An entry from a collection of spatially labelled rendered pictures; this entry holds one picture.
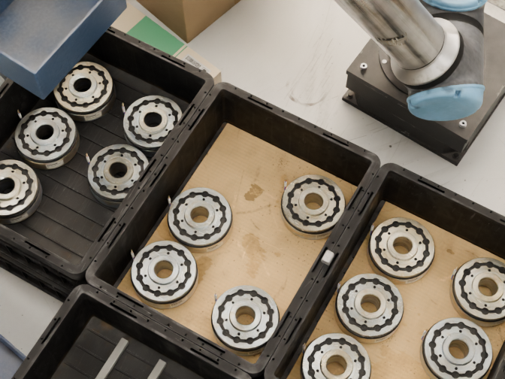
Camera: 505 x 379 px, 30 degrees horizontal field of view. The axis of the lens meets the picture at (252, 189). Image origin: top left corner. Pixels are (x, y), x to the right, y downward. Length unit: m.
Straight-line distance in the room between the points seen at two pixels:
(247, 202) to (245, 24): 0.47
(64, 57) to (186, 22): 0.48
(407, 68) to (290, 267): 0.36
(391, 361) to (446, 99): 0.40
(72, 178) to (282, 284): 0.39
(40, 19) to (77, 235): 0.35
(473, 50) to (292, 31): 0.48
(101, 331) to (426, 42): 0.65
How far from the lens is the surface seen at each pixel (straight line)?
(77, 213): 1.56
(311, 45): 1.86
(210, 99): 1.52
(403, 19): 1.36
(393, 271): 1.47
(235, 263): 1.50
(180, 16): 1.81
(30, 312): 1.65
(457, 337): 1.45
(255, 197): 1.54
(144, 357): 1.46
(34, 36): 1.45
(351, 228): 1.42
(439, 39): 1.43
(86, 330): 1.48
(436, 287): 1.51
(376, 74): 1.71
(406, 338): 1.47
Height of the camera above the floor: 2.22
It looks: 64 degrees down
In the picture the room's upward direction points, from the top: straight up
